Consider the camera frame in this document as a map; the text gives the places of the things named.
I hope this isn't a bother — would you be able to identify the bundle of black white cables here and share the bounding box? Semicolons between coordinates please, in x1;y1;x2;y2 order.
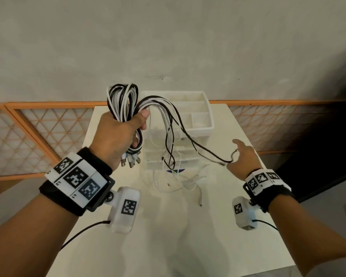
106;83;188;171

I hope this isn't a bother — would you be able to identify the white desk organizer with drawers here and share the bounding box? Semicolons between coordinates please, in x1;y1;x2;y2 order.
141;90;214;171

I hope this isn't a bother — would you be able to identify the single black cable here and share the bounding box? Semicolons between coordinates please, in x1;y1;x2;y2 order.
173;108;240;165

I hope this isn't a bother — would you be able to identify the person's right forearm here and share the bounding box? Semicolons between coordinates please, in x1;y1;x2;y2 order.
266;194;346;277

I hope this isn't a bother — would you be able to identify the person's left hand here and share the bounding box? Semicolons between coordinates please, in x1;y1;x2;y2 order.
89;108;151;171

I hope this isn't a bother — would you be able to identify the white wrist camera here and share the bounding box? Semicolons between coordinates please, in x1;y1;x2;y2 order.
107;186;141;234
232;196;259;231

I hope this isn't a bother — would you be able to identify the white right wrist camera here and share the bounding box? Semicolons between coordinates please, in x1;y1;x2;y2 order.
232;196;259;231

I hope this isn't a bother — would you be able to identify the black right camera cord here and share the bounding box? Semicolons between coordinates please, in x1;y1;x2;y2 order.
251;219;279;231

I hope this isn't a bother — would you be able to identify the person's left forearm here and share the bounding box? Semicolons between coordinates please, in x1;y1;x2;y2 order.
0;194;86;277

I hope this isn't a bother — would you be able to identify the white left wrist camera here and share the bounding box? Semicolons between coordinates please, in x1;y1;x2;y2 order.
107;186;141;234

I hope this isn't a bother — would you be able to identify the black left camera cord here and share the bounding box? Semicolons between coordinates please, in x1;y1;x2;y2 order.
60;220;112;252

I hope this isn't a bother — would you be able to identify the black right wristband with markers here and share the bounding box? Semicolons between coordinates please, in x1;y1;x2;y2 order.
242;169;296;213

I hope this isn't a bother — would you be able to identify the person's right hand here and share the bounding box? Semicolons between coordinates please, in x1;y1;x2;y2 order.
226;138;263;181

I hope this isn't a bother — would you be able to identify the white cable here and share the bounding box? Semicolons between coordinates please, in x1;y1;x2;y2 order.
152;166;204;207
181;164;211;190

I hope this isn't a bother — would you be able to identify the orange framed lattice panel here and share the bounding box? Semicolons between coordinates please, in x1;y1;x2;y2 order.
0;102;109;183
209;100;346;155

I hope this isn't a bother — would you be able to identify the black wristband with markers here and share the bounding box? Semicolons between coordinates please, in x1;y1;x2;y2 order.
242;169;296;213
39;147;116;217

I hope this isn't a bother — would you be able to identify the black camera cord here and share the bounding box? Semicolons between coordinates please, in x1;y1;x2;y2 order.
251;219;279;231
60;220;112;252

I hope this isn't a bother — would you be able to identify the black left wristband with markers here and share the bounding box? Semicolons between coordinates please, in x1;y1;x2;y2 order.
39;147;116;217

